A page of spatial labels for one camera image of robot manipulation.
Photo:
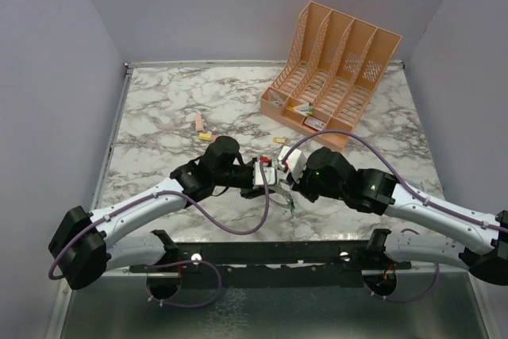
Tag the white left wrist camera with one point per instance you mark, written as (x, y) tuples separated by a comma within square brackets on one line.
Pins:
[(264, 173)]

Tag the peach plastic file organizer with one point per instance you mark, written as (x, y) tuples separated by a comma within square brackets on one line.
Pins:
[(335, 63)]

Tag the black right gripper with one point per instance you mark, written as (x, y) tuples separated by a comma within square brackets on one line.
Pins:
[(299, 186)]

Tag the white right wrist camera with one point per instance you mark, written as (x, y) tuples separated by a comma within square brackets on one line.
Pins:
[(294, 164)]

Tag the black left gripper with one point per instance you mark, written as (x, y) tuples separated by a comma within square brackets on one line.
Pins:
[(252, 192)]

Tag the white paper label card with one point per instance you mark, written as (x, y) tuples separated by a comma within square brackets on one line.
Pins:
[(416, 187)]

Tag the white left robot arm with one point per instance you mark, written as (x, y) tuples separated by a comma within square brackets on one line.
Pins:
[(88, 243)]

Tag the red white small box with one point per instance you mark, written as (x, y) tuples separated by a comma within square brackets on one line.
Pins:
[(312, 124)]

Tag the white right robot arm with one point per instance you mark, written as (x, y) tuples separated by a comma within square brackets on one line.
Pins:
[(462, 237)]

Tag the pink eraser stick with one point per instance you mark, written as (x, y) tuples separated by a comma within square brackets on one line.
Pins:
[(199, 125)]

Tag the yellow capped pink tube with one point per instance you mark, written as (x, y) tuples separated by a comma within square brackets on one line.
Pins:
[(206, 137)]

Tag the clear plastic bag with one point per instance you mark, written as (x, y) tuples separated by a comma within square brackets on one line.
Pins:
[(275, 98)]

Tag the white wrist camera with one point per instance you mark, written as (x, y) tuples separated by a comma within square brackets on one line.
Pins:
[(294, 164), (264, 173)]

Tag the coloured markers in organizer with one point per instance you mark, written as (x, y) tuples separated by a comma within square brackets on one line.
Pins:
[(305, 109)]

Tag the yellow key tag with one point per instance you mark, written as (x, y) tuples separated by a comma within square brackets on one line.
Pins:
[(280, 140)]

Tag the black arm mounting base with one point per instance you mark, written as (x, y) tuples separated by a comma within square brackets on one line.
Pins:
[(273, 264)]

